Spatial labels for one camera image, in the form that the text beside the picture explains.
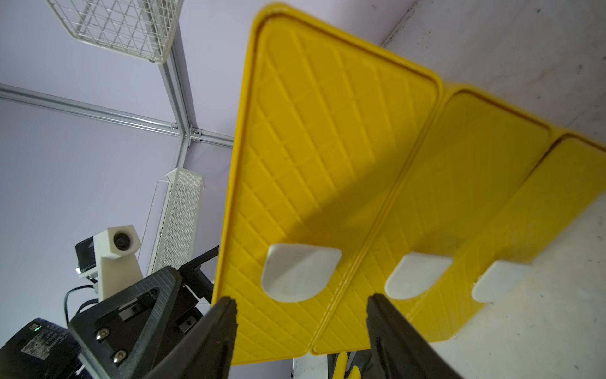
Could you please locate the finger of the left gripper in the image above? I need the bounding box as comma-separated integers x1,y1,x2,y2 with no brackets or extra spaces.
178,246,219,303

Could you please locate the yellow drawer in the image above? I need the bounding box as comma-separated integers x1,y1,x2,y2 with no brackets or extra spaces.
312,87,554,355
409,135,605,343
214,3,443,365

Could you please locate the yellow bottom drawer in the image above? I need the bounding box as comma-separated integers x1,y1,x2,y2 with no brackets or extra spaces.
409,135,605,343

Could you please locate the white wire wall basket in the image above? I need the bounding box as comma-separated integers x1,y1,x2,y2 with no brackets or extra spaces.
47,0,183,65

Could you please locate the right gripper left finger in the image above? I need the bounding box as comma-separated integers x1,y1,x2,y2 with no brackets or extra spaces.
146,297,238,378

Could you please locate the yellow drawer cabinet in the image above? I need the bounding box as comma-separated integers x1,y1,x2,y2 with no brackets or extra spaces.
213,3,605,365

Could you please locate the aluminium frame rail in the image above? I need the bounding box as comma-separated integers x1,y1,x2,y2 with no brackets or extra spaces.
0,82,235,148

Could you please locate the yellow top drawer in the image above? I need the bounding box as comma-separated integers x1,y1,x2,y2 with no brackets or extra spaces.
214,3,443,365

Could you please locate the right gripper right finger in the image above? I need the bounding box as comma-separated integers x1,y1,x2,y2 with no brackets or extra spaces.
367,294,460,378

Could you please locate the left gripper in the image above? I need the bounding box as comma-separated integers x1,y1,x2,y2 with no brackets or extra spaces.
1,267,181,378

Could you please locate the yellow black work glove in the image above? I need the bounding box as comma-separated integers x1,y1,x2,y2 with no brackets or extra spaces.
330,352,361,379

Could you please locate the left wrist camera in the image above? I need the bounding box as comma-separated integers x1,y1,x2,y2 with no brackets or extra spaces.
75,225,143,302

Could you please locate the white mesh two-tier rack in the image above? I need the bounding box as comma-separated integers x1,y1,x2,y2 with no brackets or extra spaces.
141,167,205,276

